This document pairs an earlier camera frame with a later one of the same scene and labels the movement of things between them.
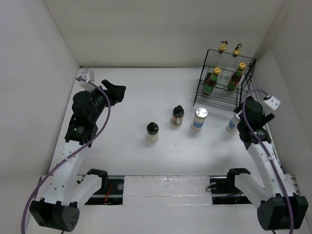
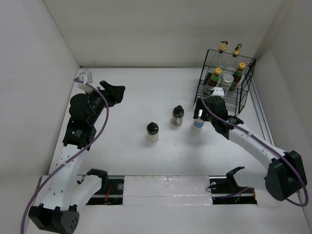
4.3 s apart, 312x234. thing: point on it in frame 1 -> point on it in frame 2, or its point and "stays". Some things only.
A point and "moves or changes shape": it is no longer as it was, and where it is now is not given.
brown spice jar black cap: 177,116 stays
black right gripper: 265,118 -> 198,108
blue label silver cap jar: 198,120 stays
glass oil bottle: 234,63 stays
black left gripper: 115,92 stays
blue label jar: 232,126 moves or changes shape
